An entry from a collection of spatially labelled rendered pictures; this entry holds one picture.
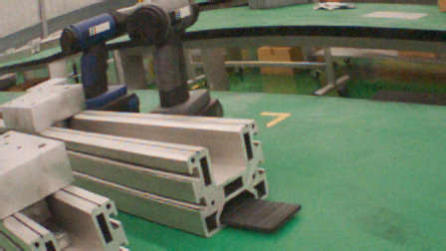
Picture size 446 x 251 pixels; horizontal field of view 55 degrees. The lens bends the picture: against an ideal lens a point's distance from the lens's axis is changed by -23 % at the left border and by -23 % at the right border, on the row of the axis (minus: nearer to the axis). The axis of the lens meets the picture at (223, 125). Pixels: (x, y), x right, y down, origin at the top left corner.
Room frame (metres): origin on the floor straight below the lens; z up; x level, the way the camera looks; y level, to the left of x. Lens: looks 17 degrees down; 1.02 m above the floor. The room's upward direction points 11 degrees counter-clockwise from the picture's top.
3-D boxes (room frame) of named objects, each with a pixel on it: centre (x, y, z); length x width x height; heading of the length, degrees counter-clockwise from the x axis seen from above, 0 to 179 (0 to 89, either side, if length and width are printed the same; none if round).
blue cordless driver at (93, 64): (0.95, 0.19, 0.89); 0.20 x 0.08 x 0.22; 137
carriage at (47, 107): (0.75, 0.29, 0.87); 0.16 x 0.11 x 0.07; 46
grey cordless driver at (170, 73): (0.76, 0.04, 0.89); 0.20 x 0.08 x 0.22; 158
